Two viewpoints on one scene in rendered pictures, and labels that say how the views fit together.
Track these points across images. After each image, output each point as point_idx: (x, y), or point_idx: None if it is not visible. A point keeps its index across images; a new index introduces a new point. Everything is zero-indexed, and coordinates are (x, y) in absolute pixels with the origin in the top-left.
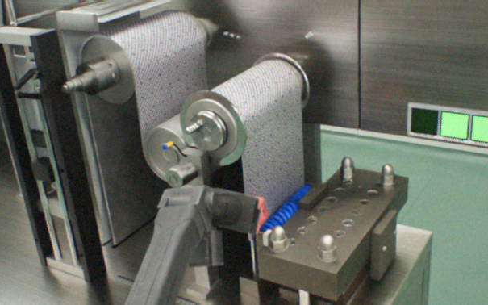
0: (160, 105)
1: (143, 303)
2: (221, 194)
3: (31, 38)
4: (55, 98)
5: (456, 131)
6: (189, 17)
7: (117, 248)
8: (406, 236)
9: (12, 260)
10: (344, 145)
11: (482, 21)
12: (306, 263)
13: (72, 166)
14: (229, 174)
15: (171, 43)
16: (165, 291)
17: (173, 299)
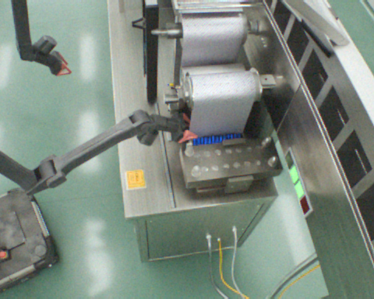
0: (198, 57)
1: (83, 149)
2: (167, 121)
3: (145, 6)
4: (149, 32)
5: (293, 177)
6: (241, 23)
7: (171, 89)
8: (267, 186)
9: (139, 64)
10: None
11: (321, 153)
12: (185, 168)
13: (150, 58)
14: None
15: (216, 34)
16: (95, 149)
17: (100, 152)
